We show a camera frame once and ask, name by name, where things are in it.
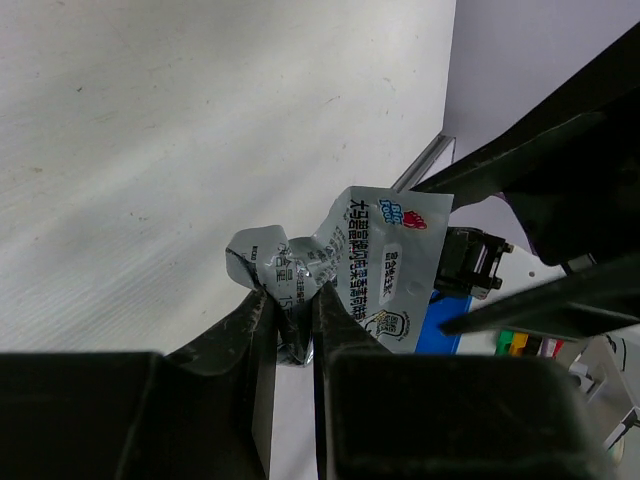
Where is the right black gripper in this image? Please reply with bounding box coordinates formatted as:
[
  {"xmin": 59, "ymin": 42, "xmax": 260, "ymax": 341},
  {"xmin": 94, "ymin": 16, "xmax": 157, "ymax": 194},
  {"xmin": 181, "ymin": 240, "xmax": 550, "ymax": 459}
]
[{"xmin": 411, "ymin": 26, "xmax": 639, "ymax": 341}]

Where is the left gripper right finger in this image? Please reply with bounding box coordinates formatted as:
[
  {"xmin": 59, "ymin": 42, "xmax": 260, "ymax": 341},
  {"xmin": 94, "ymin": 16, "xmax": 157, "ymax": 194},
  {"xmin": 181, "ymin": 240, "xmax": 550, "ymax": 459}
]
[{"xmin": 311, "ymin": 284, "xmax": 615, "ymax": 479}]

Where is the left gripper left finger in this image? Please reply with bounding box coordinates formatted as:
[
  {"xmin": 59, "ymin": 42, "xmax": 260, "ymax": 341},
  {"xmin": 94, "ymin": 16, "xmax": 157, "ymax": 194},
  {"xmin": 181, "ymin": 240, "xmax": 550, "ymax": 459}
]
[{"xmin": 1, "ymin": 290, "xmax": 277, "ymax": 479}]

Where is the silver snack packet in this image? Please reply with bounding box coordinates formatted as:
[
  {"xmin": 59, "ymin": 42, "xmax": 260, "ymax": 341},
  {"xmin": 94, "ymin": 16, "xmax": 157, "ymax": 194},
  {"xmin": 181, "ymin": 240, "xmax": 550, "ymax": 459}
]
[{"xmin": 226, "ymin": 186, "xmax": 454, "ymax": 366}]

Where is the blue box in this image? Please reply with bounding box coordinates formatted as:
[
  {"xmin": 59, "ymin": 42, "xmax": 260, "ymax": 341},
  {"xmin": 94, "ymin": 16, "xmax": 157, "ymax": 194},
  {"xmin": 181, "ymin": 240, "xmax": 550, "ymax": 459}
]
[{"xmin": 413, "ymin": 294, "xmax": 474, "ymax": 355}]

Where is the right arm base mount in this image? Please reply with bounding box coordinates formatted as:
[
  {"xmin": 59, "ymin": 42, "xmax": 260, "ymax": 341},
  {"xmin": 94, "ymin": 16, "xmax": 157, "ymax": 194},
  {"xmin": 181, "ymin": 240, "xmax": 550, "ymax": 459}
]
[{"xmin": 430, "ymin": 227, "xmax": 514, "ymax": 303}]

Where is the aluminium front rail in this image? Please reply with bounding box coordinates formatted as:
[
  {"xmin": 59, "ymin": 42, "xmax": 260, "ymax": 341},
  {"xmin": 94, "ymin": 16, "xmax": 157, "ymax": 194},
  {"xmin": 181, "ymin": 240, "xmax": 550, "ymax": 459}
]
[{"xmin": 391, "ymin": 134, "xmax": 456, "ymax": 192}]

